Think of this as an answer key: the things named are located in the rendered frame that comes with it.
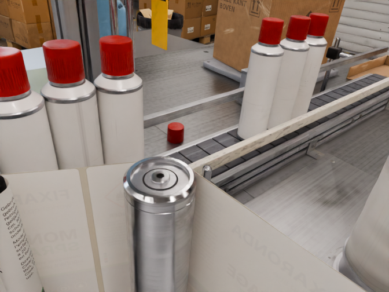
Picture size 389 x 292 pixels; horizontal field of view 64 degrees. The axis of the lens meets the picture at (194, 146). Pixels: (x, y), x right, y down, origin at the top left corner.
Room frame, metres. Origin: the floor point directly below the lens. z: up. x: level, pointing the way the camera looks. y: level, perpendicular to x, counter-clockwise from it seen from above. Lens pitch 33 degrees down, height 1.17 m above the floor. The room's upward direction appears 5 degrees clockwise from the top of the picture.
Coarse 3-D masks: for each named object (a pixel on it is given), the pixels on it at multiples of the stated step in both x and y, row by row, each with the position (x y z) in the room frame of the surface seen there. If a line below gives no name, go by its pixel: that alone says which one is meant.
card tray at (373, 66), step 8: (384, 56) 1.21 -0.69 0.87; (360, 64) 1.07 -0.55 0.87; (368, 64) 1.12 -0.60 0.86; (376, 64) 1.17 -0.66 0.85; (384, 64) 1.22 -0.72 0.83; (352, 72) 1.04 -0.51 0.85; (360, 72) 1.09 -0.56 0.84; (368, 72) 1.10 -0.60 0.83; (376, 72) 1.11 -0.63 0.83; (384, 72) 1.12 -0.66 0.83
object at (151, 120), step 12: (384, 48) 0.92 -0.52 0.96; (336, 60) 0.75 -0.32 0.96; (348, 60) 0.78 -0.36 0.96; (216, 96) 0.48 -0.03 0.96; (228, 96) 0.49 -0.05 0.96; (240, 96) 0.51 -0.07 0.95; (180, 108) 0.42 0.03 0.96; (192, 108) 0.44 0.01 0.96; (204, 108) 0.45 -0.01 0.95; (144, 120) 0.38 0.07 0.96; (156, 120) 0.39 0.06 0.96; (168, 120) 0.40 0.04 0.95
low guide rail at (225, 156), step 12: (372, 84) 0.74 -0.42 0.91; (384, 84) 0.77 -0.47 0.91; (348, 96) 0.65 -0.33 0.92; (360, 96) 0.68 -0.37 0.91; (324, 108) 0.57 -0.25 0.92; (336, 108) 0.61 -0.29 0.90; (300, 120) 0.51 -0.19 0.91; (312, 120) 0.54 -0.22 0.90; (264, 132) 0.45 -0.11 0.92; (276, 132) 0.46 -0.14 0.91; (288, 132) 0.49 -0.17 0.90; (240, 144) 0.41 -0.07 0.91; (252, 144) 0.42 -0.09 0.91; (264, 144) 0.44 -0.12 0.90; (216, 156) 0.37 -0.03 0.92; (228, 156) 0.38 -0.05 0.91; (240, 156) 0.40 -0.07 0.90; (192, 168) 0.34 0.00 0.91
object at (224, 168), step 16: (368, 80) 0.88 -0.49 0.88; (320, 96) 0.72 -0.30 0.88; (336, 96) 0.73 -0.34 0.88; (368, 96) 0.75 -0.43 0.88; (336, 112) 0.63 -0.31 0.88; (304, 128) 0.55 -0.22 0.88; (208, 144) 0.46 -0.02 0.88; (224, 144) 0.46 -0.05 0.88; (272, 144) 0.48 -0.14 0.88; (192, 160) 0.41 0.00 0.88; (240, 160) 0.42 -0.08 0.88
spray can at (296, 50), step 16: (304, 16) 0.55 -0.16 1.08; (288, 32) 0.53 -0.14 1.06; (304, 32) 0.53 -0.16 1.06; (288, 48) 0.52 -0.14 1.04; (304, 48) 0.52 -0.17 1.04; (288, 64) 0.52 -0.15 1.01; (304, 64) 0.53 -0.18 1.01; (288, 80) 0.52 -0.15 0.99; (288, 96) 0.52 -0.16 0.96; (272, 112) 0.52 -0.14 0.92; (288, 112) 0.52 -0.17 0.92
